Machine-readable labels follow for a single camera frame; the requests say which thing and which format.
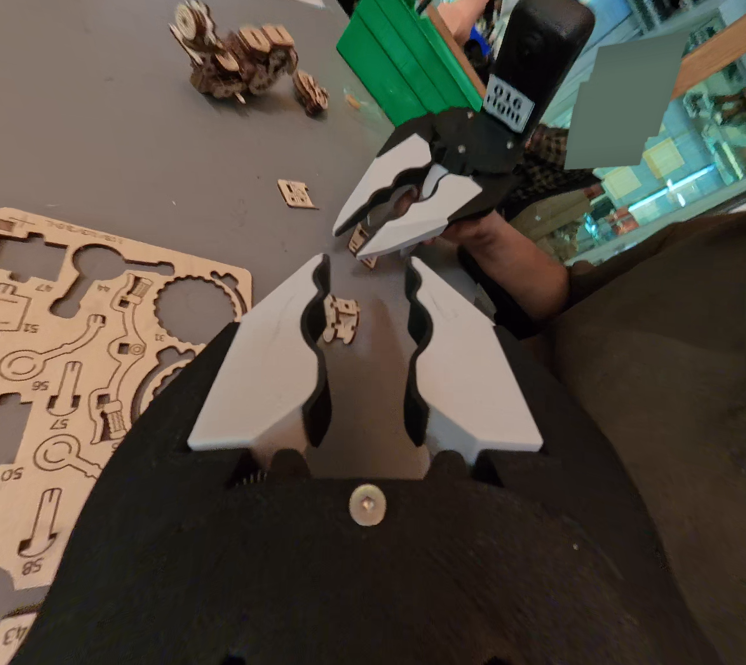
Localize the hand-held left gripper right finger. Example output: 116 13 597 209
403 256 546 466

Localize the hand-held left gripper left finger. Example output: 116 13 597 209
187 254 333 464

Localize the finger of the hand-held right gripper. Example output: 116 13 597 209
354 173 485 262
332 132 451 238

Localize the slotted wooden puzzle piece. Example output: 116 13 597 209
348 222 380 271

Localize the wooden puzzle piece with tab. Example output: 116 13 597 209
277 178 319 210

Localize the small wooden puzzle assembly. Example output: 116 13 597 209
322 293 361 346

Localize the person's right forearm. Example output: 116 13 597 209
465 234 570 323

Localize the grey desk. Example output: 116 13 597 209
0 0 497 665

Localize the person's right hand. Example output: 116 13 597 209
438 209 516 258

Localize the cardboard box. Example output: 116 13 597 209
510 192 591 247

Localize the green plastic bin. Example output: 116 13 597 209
335 0 486 127

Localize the wooden wheel assembly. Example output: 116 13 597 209
291 69 331 117

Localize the wide wooden puzzle sheet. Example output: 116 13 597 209
0 206 254 649

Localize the wooden motorcycle model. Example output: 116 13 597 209
168 0 300 104

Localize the wooden beam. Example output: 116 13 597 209
670 14 746 100

